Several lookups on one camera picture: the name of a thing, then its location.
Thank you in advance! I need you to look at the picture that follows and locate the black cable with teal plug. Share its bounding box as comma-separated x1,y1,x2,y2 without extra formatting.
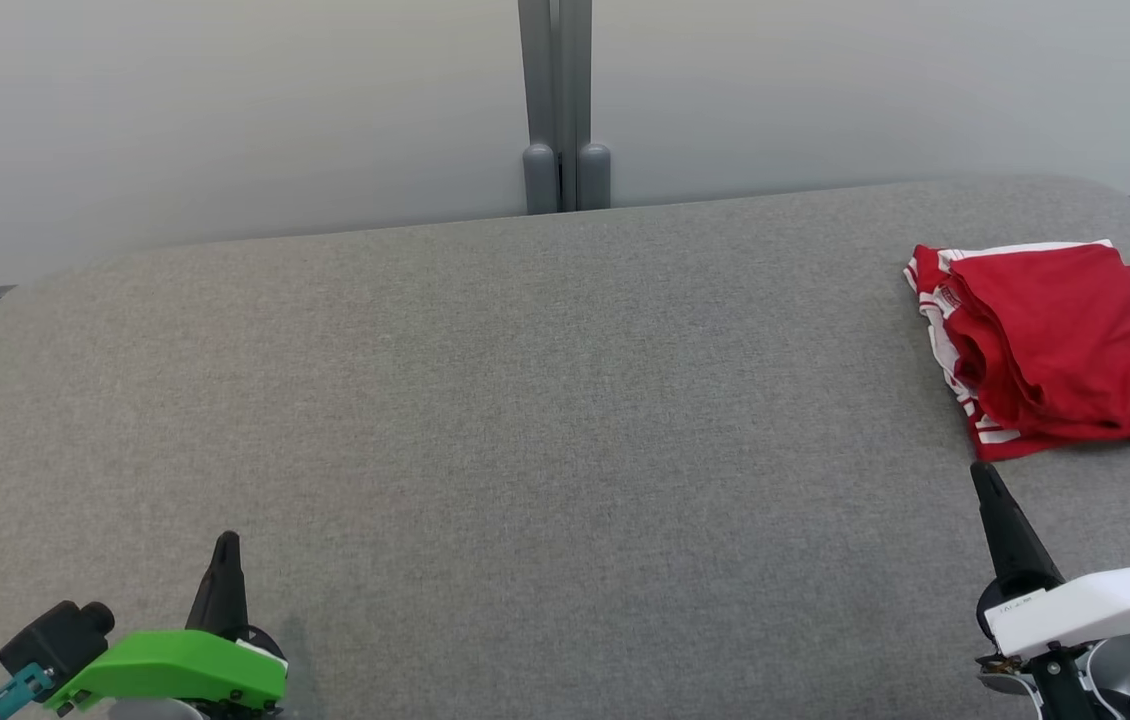
0,662,56,720

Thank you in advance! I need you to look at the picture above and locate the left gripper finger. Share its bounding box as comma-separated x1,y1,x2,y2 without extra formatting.
185,531,252,633

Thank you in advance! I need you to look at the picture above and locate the red jersey with number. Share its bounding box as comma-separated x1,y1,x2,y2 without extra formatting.
903,238,1130,463

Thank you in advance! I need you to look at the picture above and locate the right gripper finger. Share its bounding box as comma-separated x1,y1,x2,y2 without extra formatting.
969,461,1066,601

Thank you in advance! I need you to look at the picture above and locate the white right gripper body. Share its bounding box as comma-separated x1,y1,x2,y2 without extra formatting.
975,563,1130,673

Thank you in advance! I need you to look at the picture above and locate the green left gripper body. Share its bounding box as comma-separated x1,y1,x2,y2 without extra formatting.
42,623,290,717

